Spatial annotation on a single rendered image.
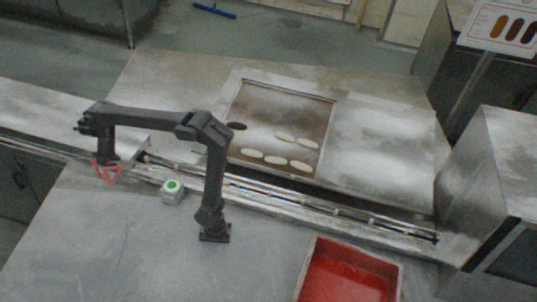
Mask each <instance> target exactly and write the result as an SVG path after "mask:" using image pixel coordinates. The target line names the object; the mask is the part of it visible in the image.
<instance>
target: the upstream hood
mask: <svg viewBox="0 0 537 302"><path fill-rule="evenodd" d="M80 118H82V116H79V115H76V114H73V113H69V112H62V111H60V110H56V109H53V108H49V107H44V106H40V105H38V104H33V103H30V102H25V101H21V99H18V98H15V97H11V96H4V95H2V94H0V133H1V134H3V135H8V136H10V137H14V138H19V139H22V140H25V141H28V142H31V143H37V144H40V145H44V146H46V147H50V148H55V150H58V151H61V152H65V153H68V154H74V155H76V156H80V157H82V158H86V159H94V158H95V156H91V153H92V152H96V139H97V138H95V137H91V136H86V135H81V134H80V133H79V132H78V124H77V121H78V120H79V119H80ZM148 147H151V143H150V135H149V134H148V133H143V132H139V131H136V130H132V129H130V128H124V127H120V126H118V125H116V154H117V155H119V156H121V161H111V163H110V164H117V165H120V164H122V165H123V168H124V169H127V170H131V168H132V167H133V166H134V165H135V164H136V163H137V157H138V156H139V155H140V154H141V153H142V151H143V150H144V149H145V151H146V149H147V148H148Z"/></svg>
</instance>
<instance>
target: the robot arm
mask: <svg viewBox="0 0 537 302"><path fill-rule="evenodd" d="M77 124H78V132H79V133H80V134H81V135H86V136H91V137H95V138H97V139H96V152H92V153H91V156H95V158H94V159H90V161H91V164H92V166H93V168H94V170H95V171H96V174H97V176H98V178H99V179H104V178H105V177H106V179H107V183H108V184H109V186H114V184H115V182H116V180H117V177H118V176H119V175H120V173H121V171H122V170H123V165H122V164H120V165H117V164H110V163H111V161H121V156H119V155H117V154H116V125H122V126H129V127H135V128H147V129H153V130H159V131H166V132H172V133H175V136H176V137H177V138H178V139H179V140H180V141H186V142H192V143H194V142H197V143H200V144H202V145H205V146H206V147H207V160H206V176H205V184H204V192H203V196H202V199H201V205H200V207H199V208H198V210H197V211H196V213H195V215H194V218H195V220H196V221H197V222H198V223H199V224H200V225H201V228H200V232H199V240H200V241H206V242H225V243H229V242H230V240H231V234H232V223H231V222H229V221H225V218H224V212H222V210H223V208H224V207H225V204H226V202H225V200H224V199H223V197H222V184H223V179H224V173H225V168H226V162H227V153H228V149H229V147H230V144H231V141H232V139H233V138H234V131H232V130H231V129H230V128H229V127H228V126H227V125H225V124H224V123H223V122H221V121H220V120H219V119H217V118H216V117H214V116H213V114H212V112H211V111H209V110H207V109H200V108H192V109H191V111H183V112H173V111H165V110H157V109H149V108H141V107H128V106H122V105H118V104H117V103H113V102H110V101H103V100H98V101H97V102H95V103H94V104H93V105H91V106H90V107H88V108H87V109H86V110H85V111H84V112H83V117H82V118H80V119H79V120H78V121H77ZM96 164H99V165H100V166H101V169H102V174H100V172H99V170H98V168H97V166H96ZM114 169H116V170H117V172H116V174H115V175H114V178H113V180H112V182H111V180H110V178H109V175H108V172H107V171H108V170H114Z"/></svg>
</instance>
